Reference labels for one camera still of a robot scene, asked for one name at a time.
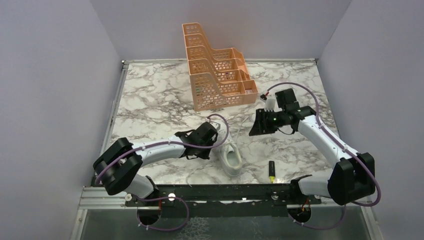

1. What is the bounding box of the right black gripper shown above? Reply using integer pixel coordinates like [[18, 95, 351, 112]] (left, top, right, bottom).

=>
[[249, 108, 287, 136]]

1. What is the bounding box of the white sneaker shoe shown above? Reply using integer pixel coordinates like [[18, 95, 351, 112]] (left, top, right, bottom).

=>
[[211, 115, 251, 178]]

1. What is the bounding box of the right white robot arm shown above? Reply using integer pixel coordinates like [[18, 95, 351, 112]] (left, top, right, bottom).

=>
[[249, 106, 376, 205]]

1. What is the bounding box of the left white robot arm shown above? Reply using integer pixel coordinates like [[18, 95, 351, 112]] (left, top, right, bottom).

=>
[[92, 122, 219, 206]]

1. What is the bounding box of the black yellow highlighter marker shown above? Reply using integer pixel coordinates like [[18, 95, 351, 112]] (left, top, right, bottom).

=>
[[268, 160, 276, 184]]

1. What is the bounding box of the orange plastic file organizer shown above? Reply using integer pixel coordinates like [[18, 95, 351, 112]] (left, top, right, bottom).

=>
[[182, 22, 258, 112]]

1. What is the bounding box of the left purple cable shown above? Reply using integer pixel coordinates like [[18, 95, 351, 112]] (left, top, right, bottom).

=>
[[94, 113, 230, 232]]

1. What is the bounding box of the purple cable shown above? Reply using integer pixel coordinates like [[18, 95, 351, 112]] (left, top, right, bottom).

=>
[[94, 113, 230, 232], [261, 82, 382, 230]]

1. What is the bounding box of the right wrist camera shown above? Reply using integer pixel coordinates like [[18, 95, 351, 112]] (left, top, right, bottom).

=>
[[260, 88, 300, 112]]

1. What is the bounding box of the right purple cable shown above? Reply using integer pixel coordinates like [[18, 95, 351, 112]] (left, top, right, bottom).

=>
[[261, 82, 382, 230]]

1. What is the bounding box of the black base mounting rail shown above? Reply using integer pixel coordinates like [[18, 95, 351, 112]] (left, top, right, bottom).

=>
[[125, 183, 321, 218]]

